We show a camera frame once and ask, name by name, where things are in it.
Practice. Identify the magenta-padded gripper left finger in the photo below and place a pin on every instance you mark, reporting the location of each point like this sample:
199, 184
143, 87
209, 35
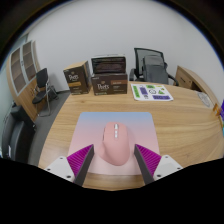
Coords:
60, 166

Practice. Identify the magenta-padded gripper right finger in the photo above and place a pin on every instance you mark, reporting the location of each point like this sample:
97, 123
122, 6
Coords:
166, 165

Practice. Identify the pink computer mouse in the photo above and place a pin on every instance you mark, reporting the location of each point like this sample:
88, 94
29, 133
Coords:
114, 146

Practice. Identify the pink and blue mouse pad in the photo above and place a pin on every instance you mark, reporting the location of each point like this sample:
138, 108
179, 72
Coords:
86, 130

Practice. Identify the black leather seat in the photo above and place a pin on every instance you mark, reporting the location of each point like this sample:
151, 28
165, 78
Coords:
15, 136

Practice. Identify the white sheet with coloured stickers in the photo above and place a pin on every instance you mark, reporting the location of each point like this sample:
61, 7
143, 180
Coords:
151, 92

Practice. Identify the tall brown coffee box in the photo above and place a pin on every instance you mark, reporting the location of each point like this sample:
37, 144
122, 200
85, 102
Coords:
76, 80

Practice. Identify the small black visitor chair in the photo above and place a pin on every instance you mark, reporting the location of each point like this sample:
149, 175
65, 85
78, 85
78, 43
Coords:
42, 80

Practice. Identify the wooden side desk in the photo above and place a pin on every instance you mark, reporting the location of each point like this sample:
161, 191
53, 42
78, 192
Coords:
190, 78

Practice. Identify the grey backpack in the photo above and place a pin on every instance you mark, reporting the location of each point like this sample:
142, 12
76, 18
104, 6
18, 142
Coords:
155, 70

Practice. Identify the wooden shelf unit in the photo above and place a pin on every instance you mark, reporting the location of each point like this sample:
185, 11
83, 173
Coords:
21, 76

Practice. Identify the black mesh office chair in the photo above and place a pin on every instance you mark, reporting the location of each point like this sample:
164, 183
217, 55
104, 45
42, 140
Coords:
140, 56

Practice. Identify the black carton box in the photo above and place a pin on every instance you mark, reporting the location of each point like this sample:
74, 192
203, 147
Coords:
108, 65

